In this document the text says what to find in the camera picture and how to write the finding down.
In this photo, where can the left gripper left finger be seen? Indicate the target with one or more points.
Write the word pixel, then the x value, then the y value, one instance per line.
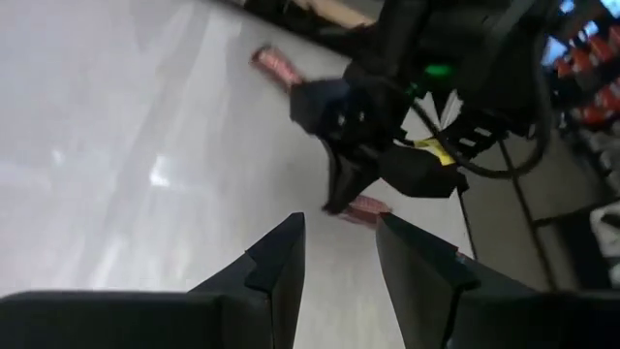
pixel 169 322

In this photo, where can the wooden table side board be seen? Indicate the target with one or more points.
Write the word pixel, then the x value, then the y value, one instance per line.
pixel 339 10

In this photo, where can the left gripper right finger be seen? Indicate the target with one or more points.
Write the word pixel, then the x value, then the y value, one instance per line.
pixel 484 320

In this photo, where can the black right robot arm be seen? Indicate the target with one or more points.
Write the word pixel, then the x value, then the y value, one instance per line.
pixel 484 48

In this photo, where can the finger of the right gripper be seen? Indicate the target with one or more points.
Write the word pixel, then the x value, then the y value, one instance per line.
pixel 421 174
pixel 346 174

